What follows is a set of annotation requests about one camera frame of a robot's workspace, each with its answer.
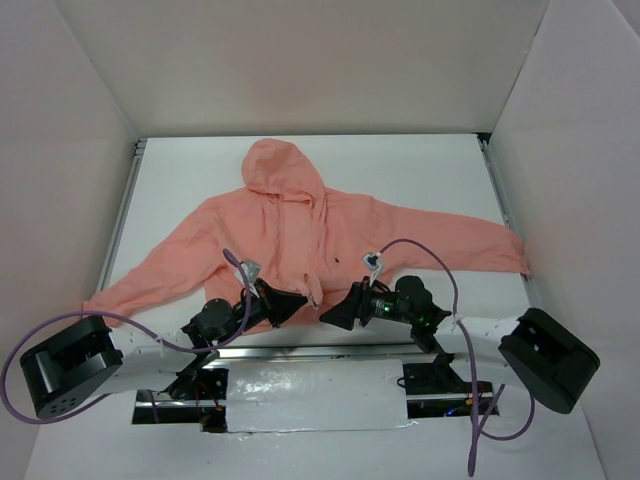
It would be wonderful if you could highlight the white foil covered panel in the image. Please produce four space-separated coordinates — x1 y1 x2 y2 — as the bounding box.
226 359 410 433

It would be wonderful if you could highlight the salmon pink hooded jacket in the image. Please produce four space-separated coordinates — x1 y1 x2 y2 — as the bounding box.
84 139 529 326

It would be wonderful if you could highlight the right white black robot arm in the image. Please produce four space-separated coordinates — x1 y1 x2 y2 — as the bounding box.
320 275 601 414

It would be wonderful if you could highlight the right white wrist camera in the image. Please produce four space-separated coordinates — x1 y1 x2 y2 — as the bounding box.
362 252 384 284

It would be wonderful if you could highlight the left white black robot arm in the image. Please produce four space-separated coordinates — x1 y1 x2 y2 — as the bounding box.
19 279 307 424

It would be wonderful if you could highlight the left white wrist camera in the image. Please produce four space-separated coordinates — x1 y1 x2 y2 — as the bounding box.
234 260 261 288

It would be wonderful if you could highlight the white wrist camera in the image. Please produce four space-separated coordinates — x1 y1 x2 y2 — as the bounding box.
234 260 261 288
362 252 384 284

